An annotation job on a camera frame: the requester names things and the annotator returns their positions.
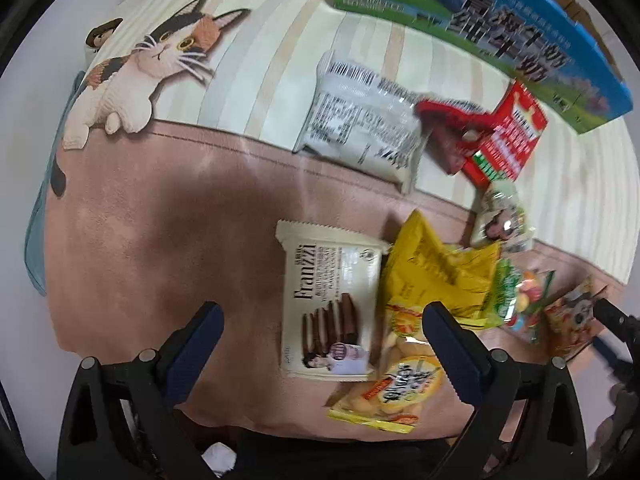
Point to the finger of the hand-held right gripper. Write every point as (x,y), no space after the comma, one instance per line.
(617,317)
(607,352)

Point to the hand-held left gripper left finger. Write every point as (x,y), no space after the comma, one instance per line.
(200,340)

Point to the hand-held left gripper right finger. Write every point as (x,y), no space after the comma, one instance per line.
(450,350)

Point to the small pale plum packet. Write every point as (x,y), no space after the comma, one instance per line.
(500,215)

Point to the red snack box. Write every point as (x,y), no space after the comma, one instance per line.
(510,140)

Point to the orange cartoon snack packet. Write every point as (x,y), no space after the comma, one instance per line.
(570,315)

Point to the yellow cookie packet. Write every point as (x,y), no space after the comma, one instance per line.
(400,385)

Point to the green candy packet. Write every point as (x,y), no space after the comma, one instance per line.
(520,300)

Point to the plain yellow snack packet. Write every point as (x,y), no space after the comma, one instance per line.
(435,265)

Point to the white crumpled tissue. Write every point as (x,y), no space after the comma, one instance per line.
(219,459)

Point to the cream biscuit packet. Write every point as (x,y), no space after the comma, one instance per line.
(325,285)

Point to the cat printed striped blanket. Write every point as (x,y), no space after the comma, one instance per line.
(150,210)

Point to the teal cloth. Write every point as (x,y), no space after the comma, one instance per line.
(40,240)

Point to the dark red snack packet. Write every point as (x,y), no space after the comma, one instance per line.
(450,135)

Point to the white barcode snack packet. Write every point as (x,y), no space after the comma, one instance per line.
(360,120)

